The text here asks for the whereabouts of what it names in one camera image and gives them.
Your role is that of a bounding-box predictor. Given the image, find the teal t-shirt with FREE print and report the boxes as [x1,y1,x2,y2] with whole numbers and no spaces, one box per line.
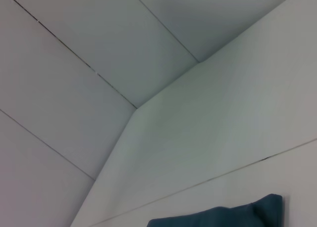
[147,193,284,227]

